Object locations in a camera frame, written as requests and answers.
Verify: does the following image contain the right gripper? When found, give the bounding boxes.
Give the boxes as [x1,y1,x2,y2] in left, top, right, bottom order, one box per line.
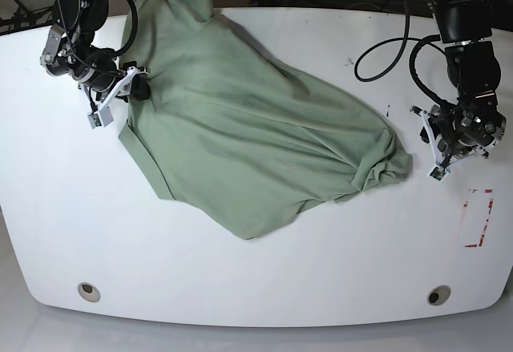
[82,68,151,103]

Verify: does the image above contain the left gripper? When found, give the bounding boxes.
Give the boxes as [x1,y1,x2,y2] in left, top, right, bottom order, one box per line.
[420,105,491,153]

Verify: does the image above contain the green T-shirt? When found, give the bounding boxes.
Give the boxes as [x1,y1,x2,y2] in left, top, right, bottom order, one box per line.
[119,0,413,240]

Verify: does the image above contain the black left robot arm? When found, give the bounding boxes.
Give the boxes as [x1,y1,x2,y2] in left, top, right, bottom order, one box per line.
[426,0,507,163]

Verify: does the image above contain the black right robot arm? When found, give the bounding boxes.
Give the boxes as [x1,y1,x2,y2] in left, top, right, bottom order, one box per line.
[40,0,139,107]

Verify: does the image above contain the red tape rectangle marking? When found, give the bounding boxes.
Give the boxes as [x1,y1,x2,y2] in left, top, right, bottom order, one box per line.
[461,188,495,249]

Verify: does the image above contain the black tripod legs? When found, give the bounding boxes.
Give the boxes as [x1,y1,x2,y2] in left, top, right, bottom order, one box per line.
[1,0,55,35]

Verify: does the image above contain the right table grommet hole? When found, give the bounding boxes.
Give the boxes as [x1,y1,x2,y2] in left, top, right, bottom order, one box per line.
[427,285,451,306]

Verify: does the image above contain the table grommet hole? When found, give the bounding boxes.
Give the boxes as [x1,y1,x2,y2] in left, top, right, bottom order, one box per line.
[77,282,101,303]
[427,285,451,306]

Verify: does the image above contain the left table grommet hole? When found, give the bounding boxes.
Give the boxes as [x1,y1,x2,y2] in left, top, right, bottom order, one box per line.
[77,282,101,303]

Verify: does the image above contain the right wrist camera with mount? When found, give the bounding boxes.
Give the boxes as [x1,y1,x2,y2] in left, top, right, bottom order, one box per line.
[78,61,150,129]

